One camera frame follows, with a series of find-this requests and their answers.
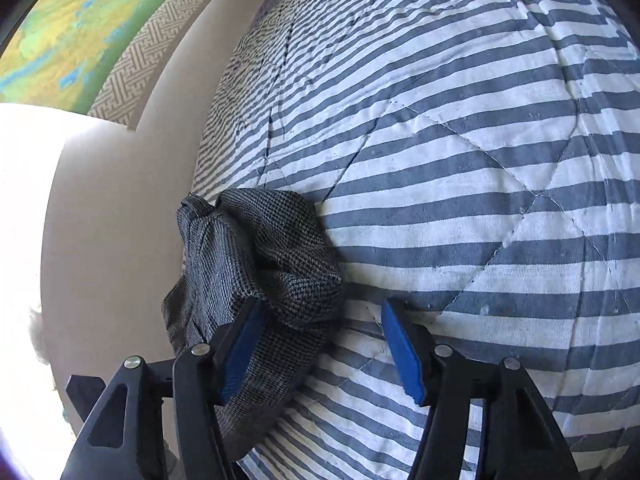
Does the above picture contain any blue white striped quilt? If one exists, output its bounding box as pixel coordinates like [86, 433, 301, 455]
[193, 0, 639, 479]

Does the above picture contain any grey checked button jacket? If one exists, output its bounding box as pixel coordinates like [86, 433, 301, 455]
[162, 188, 346, 460]

